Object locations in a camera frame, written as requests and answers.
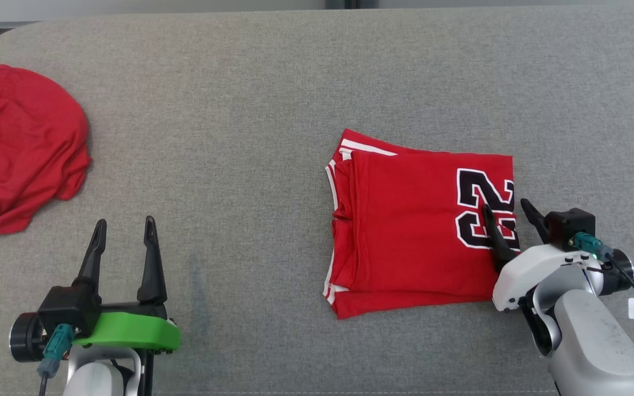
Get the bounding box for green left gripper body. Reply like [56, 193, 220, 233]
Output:
[72, 301, 182, 353]

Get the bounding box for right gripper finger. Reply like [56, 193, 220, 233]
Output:
[482, 204, 520, 272]
[520, 198, 550, 245]

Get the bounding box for red white numbered jersey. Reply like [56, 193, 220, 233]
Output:
[323, 128, 521, 320]

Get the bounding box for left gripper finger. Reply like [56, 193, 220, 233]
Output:
[74, 218, 108, 291]
[136, 215, 168, 306]

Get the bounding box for teal-plug black cable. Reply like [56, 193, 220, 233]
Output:
[569, 232, 634, 375]
[38, 323, 75, 396]

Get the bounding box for right teal-plug black cable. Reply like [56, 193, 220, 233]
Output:
[569, 232, 634, 375]

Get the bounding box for red white-trimmed shorts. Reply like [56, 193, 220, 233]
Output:
[0, 64, 92, 235]

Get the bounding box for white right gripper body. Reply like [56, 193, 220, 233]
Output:
[492, 244, 605, 313]

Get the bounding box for left teal-plug black cable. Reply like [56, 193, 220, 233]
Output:
[38, 323, 75, 396]

